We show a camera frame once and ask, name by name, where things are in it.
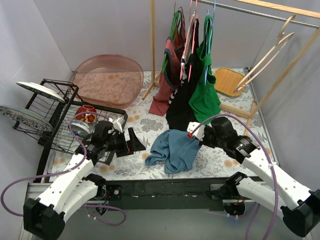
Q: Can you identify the blue tank top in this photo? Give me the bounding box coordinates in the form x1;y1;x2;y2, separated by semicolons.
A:
144;129;201;174

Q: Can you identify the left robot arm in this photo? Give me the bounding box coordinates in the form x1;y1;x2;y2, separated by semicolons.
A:
23;120;146;240

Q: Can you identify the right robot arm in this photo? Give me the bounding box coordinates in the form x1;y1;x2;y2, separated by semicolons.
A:
188;115;320;238

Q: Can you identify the green tank top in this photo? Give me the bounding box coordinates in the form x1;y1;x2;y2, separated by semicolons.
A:
189;15;221;123

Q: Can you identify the black tank top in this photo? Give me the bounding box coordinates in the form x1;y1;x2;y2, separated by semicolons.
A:
166;19;203;131

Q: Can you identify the red tank top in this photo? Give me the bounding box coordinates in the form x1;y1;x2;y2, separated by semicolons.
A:
148;6;187;116

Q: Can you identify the empty wooden hanger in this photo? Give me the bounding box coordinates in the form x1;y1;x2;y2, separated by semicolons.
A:
233;14;296;93

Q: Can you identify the pink hanger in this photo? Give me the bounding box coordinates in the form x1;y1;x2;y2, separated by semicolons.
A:
180;0;198;80

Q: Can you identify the blue hanger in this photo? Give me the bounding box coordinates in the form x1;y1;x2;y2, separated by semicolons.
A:
204;0;216;85

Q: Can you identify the green hanger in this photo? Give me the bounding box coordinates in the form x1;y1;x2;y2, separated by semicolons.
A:
168;7;186;59

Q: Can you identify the blue white bowl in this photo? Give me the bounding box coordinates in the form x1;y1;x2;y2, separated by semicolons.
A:
68;120;91;138

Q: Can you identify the red floral bowl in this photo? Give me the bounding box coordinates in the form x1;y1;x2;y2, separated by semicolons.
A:
75;104;98;124

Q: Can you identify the floral tablecloth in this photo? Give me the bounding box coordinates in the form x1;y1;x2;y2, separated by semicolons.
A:
48;67;280;180

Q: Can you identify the woven bamboo tray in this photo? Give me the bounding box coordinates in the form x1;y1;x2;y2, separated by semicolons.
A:
214;68;245;97

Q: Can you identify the pink plastic basin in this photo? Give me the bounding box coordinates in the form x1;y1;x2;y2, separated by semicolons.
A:
69;54;144;109

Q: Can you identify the blue patterned plate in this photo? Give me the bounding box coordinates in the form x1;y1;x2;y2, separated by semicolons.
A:
0;105;54;132

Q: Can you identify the white plate upper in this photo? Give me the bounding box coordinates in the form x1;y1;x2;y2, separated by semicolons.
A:
16;81;65;103

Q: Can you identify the wooden clothes rack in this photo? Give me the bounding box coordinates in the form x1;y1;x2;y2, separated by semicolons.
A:
141;0;320;137

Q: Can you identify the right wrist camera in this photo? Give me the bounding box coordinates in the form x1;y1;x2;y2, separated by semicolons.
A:
187;122;205;141

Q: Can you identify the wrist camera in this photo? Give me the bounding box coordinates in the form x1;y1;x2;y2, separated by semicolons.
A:
108;117;125;133
187;122;205;141

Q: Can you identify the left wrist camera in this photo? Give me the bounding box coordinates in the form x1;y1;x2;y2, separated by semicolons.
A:
108;117;125;133

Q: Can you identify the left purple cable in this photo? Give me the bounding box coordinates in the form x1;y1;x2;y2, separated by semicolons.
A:
1;111;127;227

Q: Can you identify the purple cable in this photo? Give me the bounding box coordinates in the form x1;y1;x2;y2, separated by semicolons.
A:
196;114;280;240
1;111;127;227

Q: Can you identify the black wire dish rack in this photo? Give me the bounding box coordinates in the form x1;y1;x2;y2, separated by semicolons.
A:
12;78;129;183

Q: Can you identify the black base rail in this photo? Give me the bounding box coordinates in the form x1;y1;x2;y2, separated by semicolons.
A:
106;177;227;211

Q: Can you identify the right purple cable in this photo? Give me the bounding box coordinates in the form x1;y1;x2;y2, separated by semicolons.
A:
196;114;280;240

